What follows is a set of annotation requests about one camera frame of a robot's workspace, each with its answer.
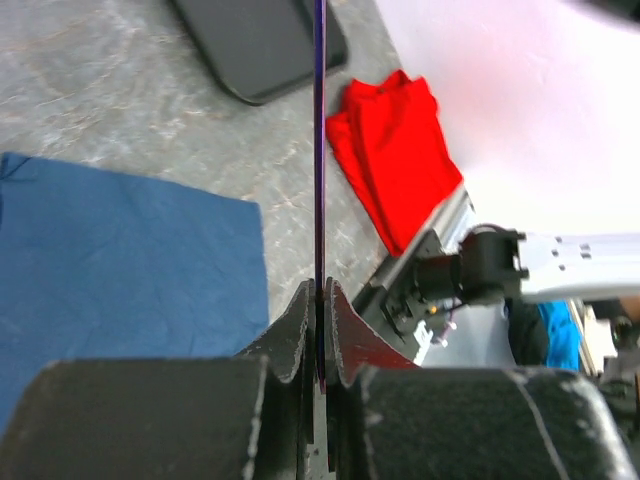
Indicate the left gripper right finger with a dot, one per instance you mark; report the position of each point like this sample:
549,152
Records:
390,419

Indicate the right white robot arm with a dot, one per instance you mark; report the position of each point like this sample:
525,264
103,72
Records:
494,263

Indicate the blue paper napkin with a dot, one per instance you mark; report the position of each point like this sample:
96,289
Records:
97,263

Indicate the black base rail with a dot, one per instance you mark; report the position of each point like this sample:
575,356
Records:
392,305

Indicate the aluminium frame rail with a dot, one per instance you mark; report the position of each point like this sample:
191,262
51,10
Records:
453,218

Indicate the red folded cloth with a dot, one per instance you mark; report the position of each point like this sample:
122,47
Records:
388,141

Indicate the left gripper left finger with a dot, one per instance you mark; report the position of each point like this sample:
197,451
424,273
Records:
248,416

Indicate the black plastic tray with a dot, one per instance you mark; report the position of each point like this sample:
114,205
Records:
256,50

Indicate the purple metal fork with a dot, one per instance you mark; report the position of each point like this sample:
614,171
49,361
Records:
319,29

